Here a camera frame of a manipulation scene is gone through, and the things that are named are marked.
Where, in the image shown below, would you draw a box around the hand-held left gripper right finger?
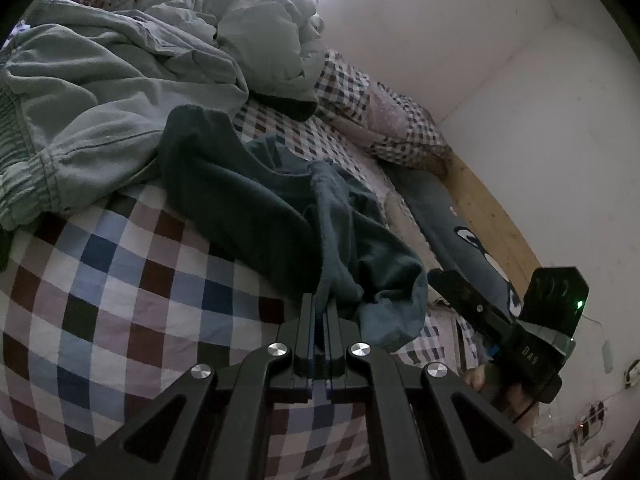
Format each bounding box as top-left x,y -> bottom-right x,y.
321,304 -> 573,480

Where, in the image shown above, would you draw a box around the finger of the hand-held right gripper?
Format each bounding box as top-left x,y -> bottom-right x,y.
427,269 -> 517,338

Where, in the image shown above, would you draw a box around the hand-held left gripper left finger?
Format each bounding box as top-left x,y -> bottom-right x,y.
59,294 -> 318,480

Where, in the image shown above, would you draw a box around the dark teal shirt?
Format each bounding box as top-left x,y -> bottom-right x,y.
159,105 -> 430,353

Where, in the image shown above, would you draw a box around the person's right hand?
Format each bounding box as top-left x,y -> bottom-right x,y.
462,364 -> 543,423

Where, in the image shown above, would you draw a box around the blue cartoon print cloth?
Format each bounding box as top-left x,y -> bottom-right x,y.
385,162 -> 526,318

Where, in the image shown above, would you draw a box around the wooden bed board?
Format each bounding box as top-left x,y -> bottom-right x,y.
440,152 -> 543,281

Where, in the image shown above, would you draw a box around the beige cloth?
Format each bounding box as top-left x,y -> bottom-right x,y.
382,180 -> 443,281

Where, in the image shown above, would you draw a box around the checkered bed sheet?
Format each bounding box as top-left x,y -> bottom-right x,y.
0,95 -> 493,480

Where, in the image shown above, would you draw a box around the checkered pillow with pink band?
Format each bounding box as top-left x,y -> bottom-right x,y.
314,50 -> 452,177

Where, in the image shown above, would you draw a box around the grey-green puffy jacket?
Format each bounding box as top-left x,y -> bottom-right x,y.
145,0 -> 328,121

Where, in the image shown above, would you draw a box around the light grey-green garment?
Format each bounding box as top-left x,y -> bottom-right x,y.
0,0 -> 251,232

